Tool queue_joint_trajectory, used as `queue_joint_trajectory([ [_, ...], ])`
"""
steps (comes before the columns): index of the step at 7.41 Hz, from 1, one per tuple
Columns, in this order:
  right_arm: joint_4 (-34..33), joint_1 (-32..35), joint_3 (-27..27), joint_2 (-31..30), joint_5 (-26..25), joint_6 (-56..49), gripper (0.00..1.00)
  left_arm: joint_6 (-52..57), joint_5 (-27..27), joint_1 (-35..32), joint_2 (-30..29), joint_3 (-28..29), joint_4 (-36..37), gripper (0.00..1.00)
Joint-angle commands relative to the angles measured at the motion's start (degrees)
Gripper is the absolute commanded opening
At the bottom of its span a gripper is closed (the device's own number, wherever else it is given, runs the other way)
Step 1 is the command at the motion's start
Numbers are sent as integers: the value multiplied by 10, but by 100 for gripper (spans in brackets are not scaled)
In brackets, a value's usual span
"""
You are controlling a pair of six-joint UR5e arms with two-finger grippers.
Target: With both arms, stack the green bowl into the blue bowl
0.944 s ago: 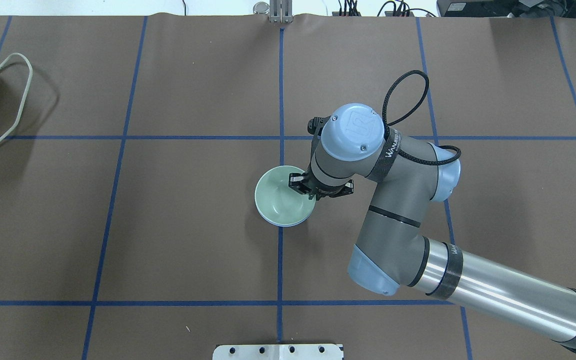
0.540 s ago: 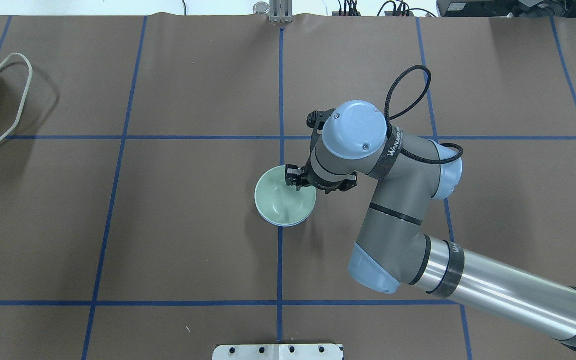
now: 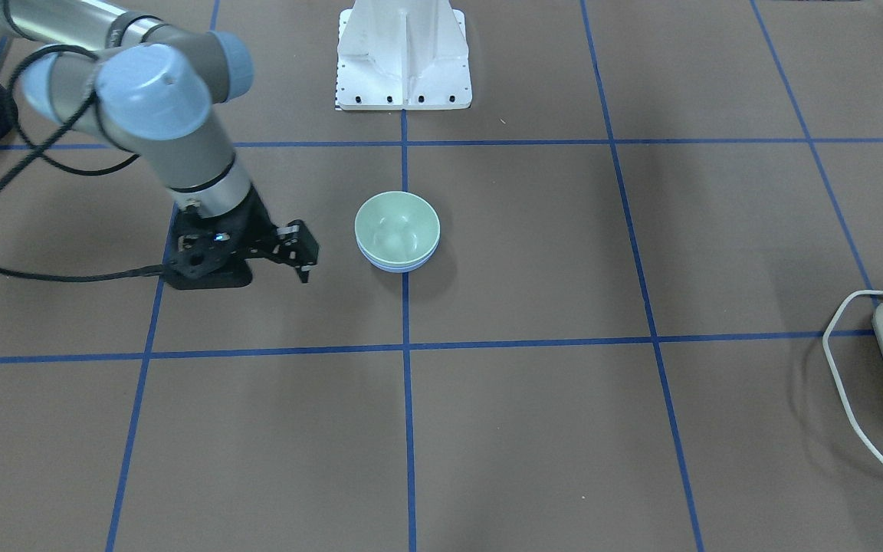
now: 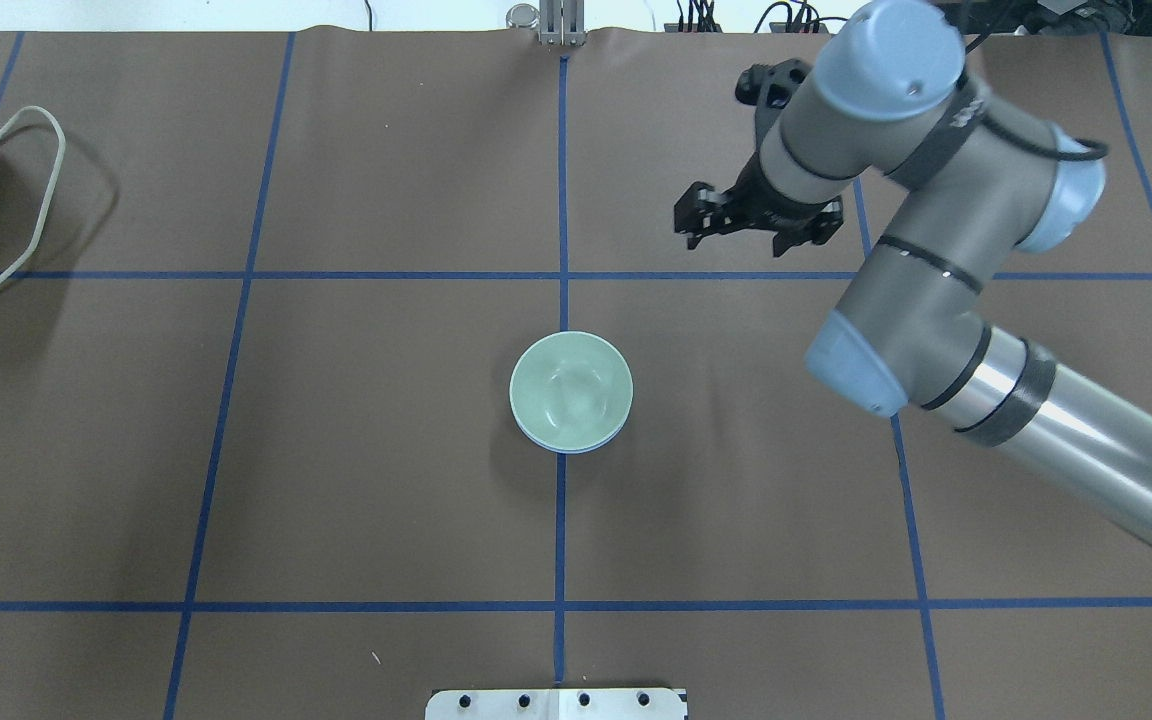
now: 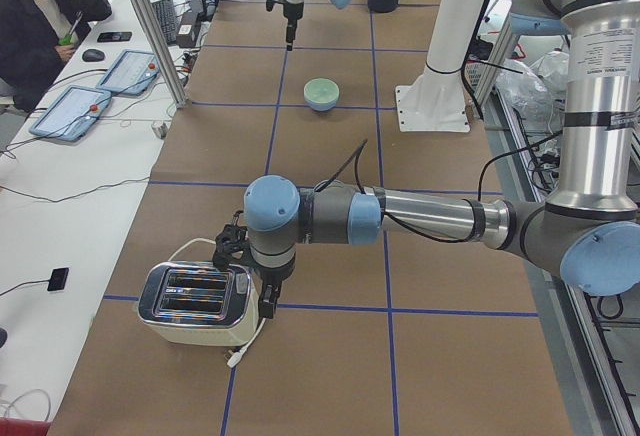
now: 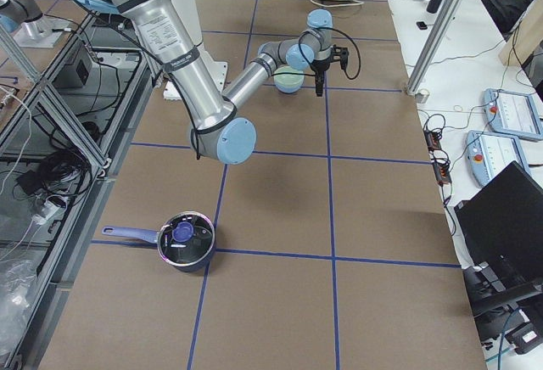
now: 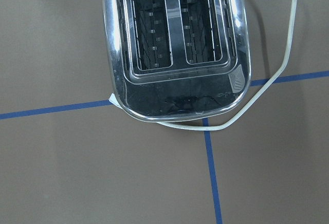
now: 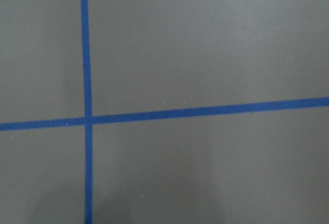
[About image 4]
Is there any black orange adapter lower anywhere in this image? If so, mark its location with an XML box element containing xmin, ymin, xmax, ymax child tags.
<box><xmin>755</xmin><ymin>1</ymin><xmax>828</xmax><ymax>35</ymax></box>

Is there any aluminium frame post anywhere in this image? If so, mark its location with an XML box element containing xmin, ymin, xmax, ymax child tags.
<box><xmin>536</xmin><ymin>0</ymin><xmax>588</xmax><ymax>47</ymax></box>

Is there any green bowl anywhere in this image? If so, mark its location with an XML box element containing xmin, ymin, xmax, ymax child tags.
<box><xmin>508</xmin><ymin>331</ymin><xmax>635</xmax><ymax>432</ymax></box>

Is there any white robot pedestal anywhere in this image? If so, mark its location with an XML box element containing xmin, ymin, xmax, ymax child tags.
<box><xmin>424</xmin><ymin>687</ymin><xmax>690</xmax><ymax>719</ymax></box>

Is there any small metal cup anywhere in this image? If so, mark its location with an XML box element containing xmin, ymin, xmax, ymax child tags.
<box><xmin>506</xmin><ymin>3</ymin><xmax>541</xmax><ymax>29</ymax></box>

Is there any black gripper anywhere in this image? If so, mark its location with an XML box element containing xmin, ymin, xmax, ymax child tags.
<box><xmin>675</xmin><ymin>58</ymin><xmax>846</xmax><ymax>258</ymax></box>

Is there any black laptop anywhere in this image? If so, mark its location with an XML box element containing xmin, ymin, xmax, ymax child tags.
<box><xmin>932</xmin><ymin>1</ymin><xmax>1152</xmax><ymax>37</ymax></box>

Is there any blue bowl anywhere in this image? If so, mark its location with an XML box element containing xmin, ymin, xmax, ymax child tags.
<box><xmin>518</xmin><ymin>423</ymin><xmax>626</xmax><ymax>455</ymax></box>

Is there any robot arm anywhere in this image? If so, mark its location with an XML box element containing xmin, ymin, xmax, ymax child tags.
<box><xmin>673</xmin><ymin>1</ymin><xmax>1152</xmax><ymax>548</ymax></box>

